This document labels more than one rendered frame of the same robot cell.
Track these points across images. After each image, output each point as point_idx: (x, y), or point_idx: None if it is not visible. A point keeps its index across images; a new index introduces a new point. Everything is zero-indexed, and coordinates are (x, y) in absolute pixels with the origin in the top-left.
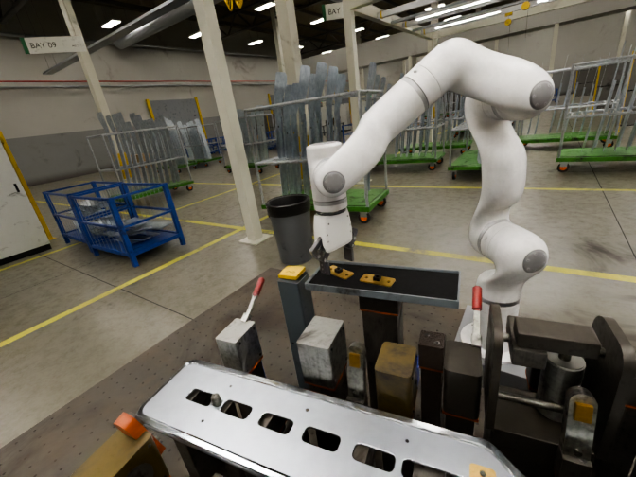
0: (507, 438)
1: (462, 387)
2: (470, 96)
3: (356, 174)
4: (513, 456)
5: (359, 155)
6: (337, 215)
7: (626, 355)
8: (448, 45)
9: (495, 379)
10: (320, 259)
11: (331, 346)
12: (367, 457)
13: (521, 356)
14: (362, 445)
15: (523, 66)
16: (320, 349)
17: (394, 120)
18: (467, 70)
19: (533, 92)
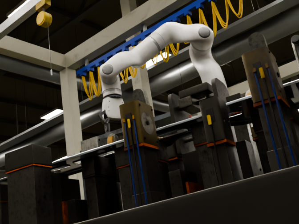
0: (190, 157)
1: (164, 136)
2: (179, 41)
3: (118, 66)
4: (196, 170)
5: (119, 58)
6: (115, 98)
7: (212, 79)
8: (163, 23)
9: (172, 117)
10: (103, 121)
11: (99, 138)
12: (105, 159)
13: (181, 102)
14: (103, 156)
15: (195, 25)
16: (92, 138)
17: (141, 50)
18: (173, 30)
19: (199, 31)
